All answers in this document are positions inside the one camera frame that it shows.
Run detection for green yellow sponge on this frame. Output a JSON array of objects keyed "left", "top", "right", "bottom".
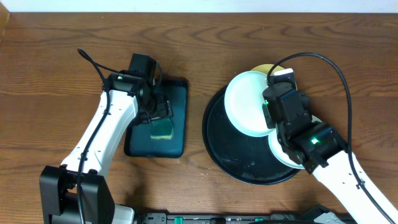
[{"left": 150, "top": 118, "right": 174, "bottom": 139}]

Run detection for pale green plate front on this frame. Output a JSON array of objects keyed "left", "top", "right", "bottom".
[{"left": 224, "top": 70, "right": 274, "bottom": 138}]

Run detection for pale green plate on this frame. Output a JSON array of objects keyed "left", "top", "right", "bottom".
[
  {"left": 224, "top": 70, "right": 274, "bottom": 138},
  {"left": 268, "top": 128, "right": 304, "bottom": 169}
]

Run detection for yellow plate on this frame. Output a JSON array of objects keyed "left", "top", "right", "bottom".
[{"left": 251, "top": 64, "right": 285, "bottom": 75}]

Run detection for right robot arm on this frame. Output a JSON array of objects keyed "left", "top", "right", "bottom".
[{"left": 262, "top": 82, "right": 397, "bottom": 223}]

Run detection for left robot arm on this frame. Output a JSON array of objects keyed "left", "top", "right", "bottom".
[{"left": 39, "top": 73, "right": 173, "bottom": 223}]

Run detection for dark rectangular tray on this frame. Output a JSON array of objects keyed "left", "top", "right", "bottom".
[{"left": 124, "top": 80, "right": 188, "bottom": 158}]

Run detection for round black tray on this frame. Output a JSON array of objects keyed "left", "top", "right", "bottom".
[{"left": 202, "top": 87, "right": 299, "bottom": 185}]

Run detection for left black cable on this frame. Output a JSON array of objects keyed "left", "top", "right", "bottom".
[{"left": 76, "top": 47, "right": 131, "bottom": 224}]

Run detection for black cable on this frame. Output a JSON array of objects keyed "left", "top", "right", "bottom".
[
  {"left": 76, "top": 47, "right": 131, "bottom": 224},
  {"left": 266, "top": 52, "right": 396, "bottom": 224}
]

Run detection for right black cable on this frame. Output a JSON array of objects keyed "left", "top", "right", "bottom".
[{"left": 266, "top": 52, "right": 396, "bottom": 224}]

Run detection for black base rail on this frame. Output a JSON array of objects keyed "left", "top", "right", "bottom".
[{"left": 133, "top": 213, "right": 314, "bottom": 224}]

